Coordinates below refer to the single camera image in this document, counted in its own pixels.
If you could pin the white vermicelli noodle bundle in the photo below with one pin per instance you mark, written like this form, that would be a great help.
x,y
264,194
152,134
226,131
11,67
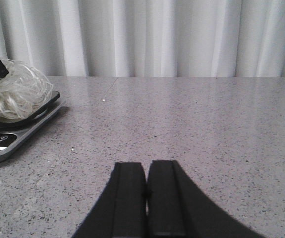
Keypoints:
x,y
24,90

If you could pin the white pleated curtain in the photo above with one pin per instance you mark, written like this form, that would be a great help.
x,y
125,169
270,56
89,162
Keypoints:
x,y
157,38

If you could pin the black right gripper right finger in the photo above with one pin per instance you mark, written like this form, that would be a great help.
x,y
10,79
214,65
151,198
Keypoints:
x,y
179,209

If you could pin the silver black kitchen scale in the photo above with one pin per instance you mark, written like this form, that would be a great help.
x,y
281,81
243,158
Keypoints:
x,y
13,133

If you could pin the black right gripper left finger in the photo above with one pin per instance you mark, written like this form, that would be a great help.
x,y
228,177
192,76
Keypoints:
x,y
120,211

